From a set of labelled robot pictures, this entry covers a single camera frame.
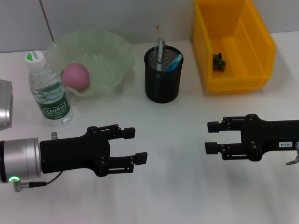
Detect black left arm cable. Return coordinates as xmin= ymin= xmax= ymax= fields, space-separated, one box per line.
xmin=13 ymin=171 xmax=63 ymax=193

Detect clear water bottle green label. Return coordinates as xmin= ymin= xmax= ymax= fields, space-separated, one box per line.
xmin=25 ymin=50 xmax=74 ymax=127

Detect yellow plastic bin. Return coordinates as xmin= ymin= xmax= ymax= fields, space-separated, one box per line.
xmin=193 ymin=0 xmax=277 ymax=92

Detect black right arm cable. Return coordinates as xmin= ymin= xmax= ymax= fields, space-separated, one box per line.
xmin=285 ymin=141 xmax=299 ymax=166

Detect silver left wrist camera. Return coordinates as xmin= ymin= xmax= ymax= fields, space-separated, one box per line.
xmin=0 ymin=79 xmax=14 ymax=131

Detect transparent plastic ruler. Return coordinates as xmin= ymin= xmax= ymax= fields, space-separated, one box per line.
xmin=153 ymin=24 xmax=164 ymax=70

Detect black mesh pen holder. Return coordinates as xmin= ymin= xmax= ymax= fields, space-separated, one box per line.
xmin=143 ymin=45 xmax=185 ymax=104

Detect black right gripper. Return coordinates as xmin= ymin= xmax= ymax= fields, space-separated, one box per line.
xmin=205 ymin=113 xmax=299 ymax=162

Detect pink peach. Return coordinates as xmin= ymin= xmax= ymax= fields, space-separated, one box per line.
xmin=62 ymin=62 xmax=91 ymax=92

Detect silver pen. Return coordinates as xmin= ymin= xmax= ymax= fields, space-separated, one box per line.
xmin=156 ymin=38 xmax=166 ymax=71

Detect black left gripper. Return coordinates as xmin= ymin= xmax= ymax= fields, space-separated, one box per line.
xmin=40 ymin=124 xmax=149 ymax=177

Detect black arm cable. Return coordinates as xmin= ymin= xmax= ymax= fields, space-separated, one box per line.
xmin=13 ymin=171 xmax=63 ymax=193
xmin=285 ymin=141 xmax=299 ymax=166

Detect green translucent fruit plate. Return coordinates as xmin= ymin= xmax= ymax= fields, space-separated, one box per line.
xmin=45 ymin=29 xmax=136 ymax=98

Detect blue scissors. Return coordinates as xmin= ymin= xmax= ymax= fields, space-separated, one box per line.
xmin=166 ymin=54 xmax=184 ymax=72

